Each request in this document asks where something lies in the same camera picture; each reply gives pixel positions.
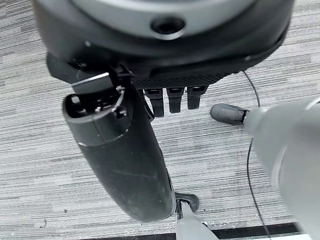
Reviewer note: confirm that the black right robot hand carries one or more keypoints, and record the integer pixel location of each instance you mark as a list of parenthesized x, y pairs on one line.
[(120, 155)]

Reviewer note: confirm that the dark robot foot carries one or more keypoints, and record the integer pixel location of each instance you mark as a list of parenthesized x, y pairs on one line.
[(226, 113), (188, 200)]

